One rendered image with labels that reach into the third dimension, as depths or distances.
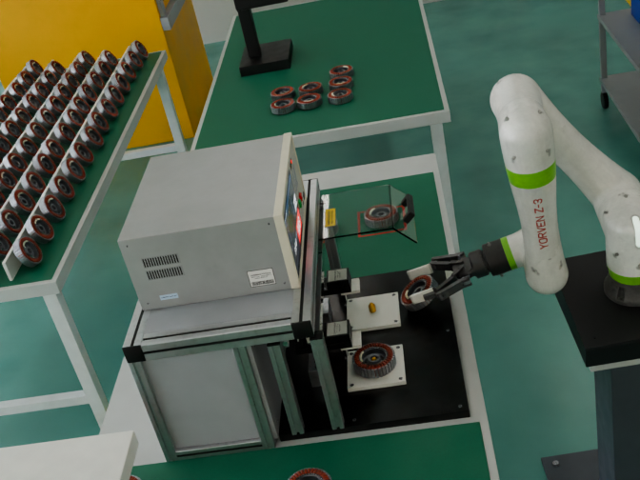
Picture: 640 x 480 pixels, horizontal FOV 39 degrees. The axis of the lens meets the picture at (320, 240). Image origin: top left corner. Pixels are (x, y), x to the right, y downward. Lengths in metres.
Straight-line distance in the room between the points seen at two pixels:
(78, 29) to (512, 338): 3.39
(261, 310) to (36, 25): 4.02
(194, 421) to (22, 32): 4.01
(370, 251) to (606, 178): 0.85
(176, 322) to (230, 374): 0.18
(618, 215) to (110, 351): 2.51
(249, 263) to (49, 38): 3.95
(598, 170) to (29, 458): 1.50
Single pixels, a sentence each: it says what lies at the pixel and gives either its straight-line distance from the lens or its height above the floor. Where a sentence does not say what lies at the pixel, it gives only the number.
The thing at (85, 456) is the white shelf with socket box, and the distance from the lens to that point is 1.74.
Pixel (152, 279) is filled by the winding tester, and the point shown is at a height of 1.20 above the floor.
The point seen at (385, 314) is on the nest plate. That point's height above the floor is 0.78.
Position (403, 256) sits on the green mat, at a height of 0.75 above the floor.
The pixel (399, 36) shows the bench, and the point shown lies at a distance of 4.64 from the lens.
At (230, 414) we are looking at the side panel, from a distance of 2.23.
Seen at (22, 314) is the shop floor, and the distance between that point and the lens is 4.67.
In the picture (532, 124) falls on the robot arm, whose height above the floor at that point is 1.38.
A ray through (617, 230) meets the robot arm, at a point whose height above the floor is 1.05.
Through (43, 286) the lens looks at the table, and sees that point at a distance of 3.28.
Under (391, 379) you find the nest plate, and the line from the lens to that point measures 2.34.
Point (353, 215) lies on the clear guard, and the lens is 2.47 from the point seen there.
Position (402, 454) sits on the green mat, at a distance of 2.19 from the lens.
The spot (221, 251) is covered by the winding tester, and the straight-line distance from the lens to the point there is 2.10.
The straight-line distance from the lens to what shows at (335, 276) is 2.50.
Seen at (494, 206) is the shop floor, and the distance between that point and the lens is 4.50.
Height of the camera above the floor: 2.30
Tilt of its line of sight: 31 degrees down
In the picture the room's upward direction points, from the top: 13 degrees counter-clockwise
